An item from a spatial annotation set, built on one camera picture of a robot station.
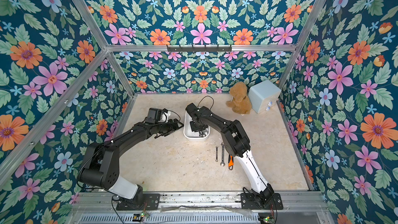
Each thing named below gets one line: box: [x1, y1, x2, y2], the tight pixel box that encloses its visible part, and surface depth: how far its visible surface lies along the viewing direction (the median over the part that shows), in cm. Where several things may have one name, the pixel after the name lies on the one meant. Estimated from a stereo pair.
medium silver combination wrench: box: [220, 142, 226, 167], surface depth 90 cm
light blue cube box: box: [248, 79, 282, 114], surface depth 106 cm
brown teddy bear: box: [225, 81, 252, 115], surface depth 104 cm
